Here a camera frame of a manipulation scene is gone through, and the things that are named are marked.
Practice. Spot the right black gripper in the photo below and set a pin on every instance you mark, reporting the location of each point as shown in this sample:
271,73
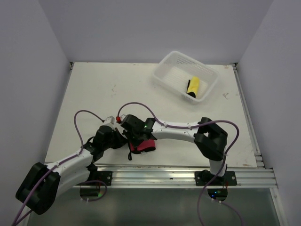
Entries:
128,133

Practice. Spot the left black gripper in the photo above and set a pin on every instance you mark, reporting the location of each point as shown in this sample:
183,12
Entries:
121,140

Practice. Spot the grey and pink towel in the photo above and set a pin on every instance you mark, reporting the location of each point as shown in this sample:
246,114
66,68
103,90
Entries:
144,147

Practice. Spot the grey and yellow towel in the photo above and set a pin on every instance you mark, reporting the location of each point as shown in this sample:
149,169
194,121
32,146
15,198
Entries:
193,86

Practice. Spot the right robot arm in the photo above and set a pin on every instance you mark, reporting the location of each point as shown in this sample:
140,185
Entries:
209,138

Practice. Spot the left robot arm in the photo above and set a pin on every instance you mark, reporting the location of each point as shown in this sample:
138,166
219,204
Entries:
45,182

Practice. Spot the white plastic basket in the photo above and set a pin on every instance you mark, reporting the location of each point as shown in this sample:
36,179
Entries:
176,71

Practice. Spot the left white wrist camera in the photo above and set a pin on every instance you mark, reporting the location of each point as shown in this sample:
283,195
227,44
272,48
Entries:
110,120

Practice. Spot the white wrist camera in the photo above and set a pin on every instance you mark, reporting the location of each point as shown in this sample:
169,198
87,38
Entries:
119,119
110,120

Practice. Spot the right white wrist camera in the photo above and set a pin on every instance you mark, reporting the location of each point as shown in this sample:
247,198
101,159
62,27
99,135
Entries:
119,119

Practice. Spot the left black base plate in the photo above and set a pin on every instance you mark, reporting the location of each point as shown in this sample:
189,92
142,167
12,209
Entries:
104,176

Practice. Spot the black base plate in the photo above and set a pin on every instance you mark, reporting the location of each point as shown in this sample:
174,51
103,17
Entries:
203,177
104,176

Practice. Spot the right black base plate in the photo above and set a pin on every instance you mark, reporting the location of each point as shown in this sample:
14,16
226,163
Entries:
203,177

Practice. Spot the aluminium mounting rail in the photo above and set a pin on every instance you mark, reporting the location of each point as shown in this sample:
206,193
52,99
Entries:
182,177

